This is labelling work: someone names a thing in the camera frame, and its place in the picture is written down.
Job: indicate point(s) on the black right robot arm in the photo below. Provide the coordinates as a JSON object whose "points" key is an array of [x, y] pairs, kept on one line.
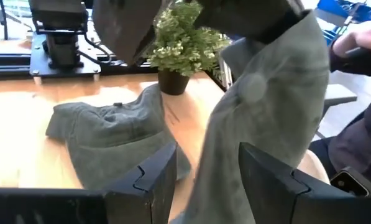
{"points": [[61, 46]]}

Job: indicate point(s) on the black aluminium table frame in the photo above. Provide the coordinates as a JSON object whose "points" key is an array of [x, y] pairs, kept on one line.
{"points": [[5, 65]]}

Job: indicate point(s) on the green potted plant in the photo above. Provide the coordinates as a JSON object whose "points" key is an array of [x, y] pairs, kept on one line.
{"points": [[179, 46]]}

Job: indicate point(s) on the black smartphone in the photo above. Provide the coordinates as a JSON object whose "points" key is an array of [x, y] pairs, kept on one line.
{"points": [[350, 182]]}

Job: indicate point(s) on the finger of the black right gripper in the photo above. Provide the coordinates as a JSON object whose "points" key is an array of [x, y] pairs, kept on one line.
{"points": [[247, 15], [123, 28]]}

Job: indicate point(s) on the person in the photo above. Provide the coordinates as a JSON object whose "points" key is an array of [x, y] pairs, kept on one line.
{"points": [[359, 140]]}

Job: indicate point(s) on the dark green cap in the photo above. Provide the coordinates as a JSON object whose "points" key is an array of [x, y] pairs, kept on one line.
{"points": [[266, 109], [110, 140]]}

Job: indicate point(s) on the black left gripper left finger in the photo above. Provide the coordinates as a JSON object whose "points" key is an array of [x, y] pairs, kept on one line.
{"points": [[148, 193]]}

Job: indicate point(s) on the person's hand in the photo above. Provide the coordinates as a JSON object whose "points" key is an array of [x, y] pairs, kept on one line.
{"points": [[362, 34]]}

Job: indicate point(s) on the blue desk frame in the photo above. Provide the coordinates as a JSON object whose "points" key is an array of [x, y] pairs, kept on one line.
{"points": [[328, 6]]}

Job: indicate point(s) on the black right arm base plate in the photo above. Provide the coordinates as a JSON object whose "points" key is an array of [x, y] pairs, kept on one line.
{"points": [[39, 67]]}

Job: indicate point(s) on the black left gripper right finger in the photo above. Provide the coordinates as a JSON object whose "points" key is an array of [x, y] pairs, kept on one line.
{"points": [[272, 193]]}

